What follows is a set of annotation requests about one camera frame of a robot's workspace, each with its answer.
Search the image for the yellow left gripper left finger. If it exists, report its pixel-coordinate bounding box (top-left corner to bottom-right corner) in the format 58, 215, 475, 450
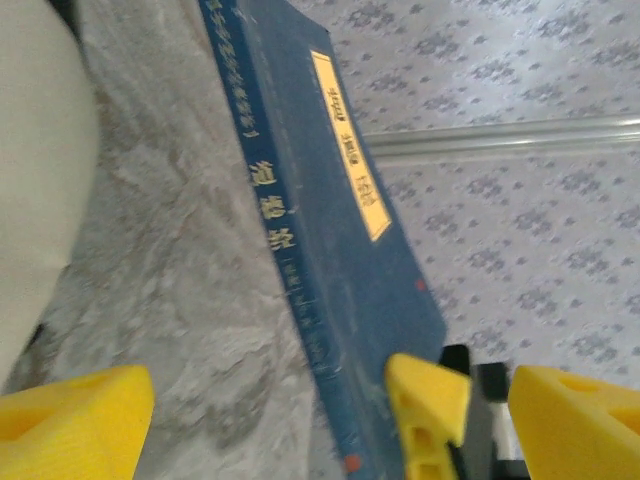
0, 364, 154, 480

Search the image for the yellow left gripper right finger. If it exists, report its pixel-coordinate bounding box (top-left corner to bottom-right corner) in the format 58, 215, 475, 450
509, 364, 640, 480

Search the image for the blue hardcover book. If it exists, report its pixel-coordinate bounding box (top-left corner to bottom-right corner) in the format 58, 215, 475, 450
197, 0, 449, 480

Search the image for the cream canvas backpack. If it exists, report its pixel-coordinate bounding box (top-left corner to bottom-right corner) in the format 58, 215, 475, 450
0, 0, 101, 386

